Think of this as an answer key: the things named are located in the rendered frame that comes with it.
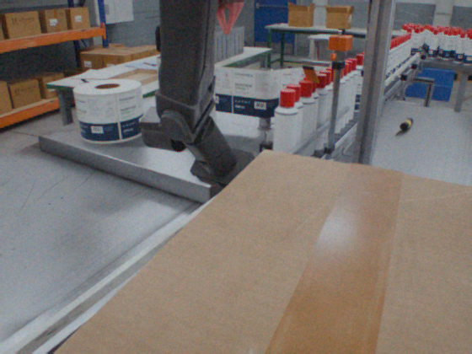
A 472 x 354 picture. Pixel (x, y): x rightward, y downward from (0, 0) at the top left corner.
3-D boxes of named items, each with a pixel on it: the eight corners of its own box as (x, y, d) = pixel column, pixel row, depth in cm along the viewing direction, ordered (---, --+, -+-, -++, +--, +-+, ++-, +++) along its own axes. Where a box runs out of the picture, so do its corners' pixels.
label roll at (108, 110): (136, 118, 130) (131, 76, 123) (153, 136, 114) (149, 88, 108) (77, 128, 121) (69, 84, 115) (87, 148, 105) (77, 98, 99)
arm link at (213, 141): (203, 143, 53) (217, 110, 55) (163, 137, 56) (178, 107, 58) (220, 167, 59) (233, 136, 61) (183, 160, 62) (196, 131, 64)
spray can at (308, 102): (297, 155, 101) (303, 77, 91) (313, 161, 97) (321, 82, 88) (285, 161, 97) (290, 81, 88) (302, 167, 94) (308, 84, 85)
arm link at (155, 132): (176, 117, 48) (204, 73, 52) (109, 110, 53) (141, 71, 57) (205, 174, 57) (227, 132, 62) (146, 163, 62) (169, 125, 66)
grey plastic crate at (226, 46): (202, 50, 333) (201, 25, 323) (244, 53, 319) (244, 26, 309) (167, 61, 283) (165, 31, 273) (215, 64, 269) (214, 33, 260)
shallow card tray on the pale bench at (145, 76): (137, 72, 243) (137, 67, 242) (170, 75, 236) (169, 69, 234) (105, 84, 215) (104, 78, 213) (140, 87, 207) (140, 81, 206)
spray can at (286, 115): (283, 169, 93) (287, 86, 84) (298, 177, 89) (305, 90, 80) (267, 175, 90) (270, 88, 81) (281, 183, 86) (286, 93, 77)
